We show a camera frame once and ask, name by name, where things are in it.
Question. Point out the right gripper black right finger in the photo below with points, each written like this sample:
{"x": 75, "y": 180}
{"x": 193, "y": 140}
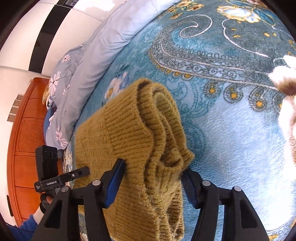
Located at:
{"x": 241, "y": 222}

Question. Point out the mustard yellow knit sweater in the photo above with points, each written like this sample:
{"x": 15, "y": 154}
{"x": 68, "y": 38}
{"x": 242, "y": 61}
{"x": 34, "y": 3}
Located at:
{"x": 142, "y": 126}

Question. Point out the blue sleeve forearm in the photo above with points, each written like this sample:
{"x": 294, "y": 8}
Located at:
{"x": 26, "y": 231}

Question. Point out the person's left hand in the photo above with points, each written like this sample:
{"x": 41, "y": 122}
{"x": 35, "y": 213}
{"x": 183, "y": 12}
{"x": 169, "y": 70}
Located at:
{"x": 46, "y": 200}

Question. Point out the orange wooden headboard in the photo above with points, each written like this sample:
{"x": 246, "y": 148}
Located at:
{"x": 26, "y": 135}

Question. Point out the blue pillow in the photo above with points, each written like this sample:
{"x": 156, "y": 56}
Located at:
{"x": 49, "y": 114}

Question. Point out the yellow cartoon pillow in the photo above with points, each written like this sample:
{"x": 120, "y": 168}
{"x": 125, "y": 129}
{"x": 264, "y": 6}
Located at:
{"x": 46, "y": 95}

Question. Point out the light blue floral duvet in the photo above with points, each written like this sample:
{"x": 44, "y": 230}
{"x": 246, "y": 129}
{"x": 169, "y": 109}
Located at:
{"x": 80, "y": 69}

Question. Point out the white glossy wardrobe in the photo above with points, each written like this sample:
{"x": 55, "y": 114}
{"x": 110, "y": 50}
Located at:
{"x": 51, "y": 28}

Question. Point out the blue floral bed blanket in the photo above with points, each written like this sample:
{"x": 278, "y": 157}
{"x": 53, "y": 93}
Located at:
{"x": 214, "y": 57}

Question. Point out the black camera box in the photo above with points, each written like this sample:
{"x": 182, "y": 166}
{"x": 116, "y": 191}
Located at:
{"x": 46, "y": 162}

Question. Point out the wall switch panels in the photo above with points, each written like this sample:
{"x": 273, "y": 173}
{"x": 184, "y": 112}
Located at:
{"x": 14, "y": 108}

